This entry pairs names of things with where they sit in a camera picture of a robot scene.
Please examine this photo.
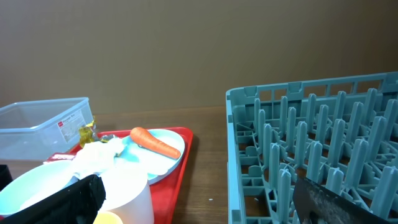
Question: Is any light blue plate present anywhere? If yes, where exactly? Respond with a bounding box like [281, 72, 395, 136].
[115, 129, 186, 185]

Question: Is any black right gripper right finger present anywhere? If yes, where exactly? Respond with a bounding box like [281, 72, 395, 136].
[293, 178, 387, 223]

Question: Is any pink plastic cup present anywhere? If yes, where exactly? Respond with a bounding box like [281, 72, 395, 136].
[100, 169, 155, 224]

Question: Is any red snack wrapper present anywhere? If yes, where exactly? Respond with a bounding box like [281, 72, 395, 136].
[44, 152, 76, 164]

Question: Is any grey dishwasher rack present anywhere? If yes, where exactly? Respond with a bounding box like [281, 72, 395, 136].
[226, 72, 397, 223]

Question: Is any white tissue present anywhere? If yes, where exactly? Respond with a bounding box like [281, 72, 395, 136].
[71, 138, 126, 179]

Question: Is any yellow plastic cup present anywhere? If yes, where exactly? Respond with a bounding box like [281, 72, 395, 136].
[93, 212, 123, 224]

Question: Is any red plastic tray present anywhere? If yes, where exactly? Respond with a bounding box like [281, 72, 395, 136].
[43, 126, 194, 224]

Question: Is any yellow clear candy wrapper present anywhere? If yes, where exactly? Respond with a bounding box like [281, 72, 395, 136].
[78, 117, 98, 148]

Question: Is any clear plastic waste bin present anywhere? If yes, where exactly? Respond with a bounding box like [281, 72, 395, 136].
[1, 97, 94, 161]

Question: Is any orange carrot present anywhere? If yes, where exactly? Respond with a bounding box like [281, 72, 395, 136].
[130, 127, 181, 159]

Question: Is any light blue bowl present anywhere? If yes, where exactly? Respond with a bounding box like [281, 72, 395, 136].
[1, 160, 77, 217]

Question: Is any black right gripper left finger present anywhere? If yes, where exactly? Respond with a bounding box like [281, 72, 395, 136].
[1, 174, 106, 224]

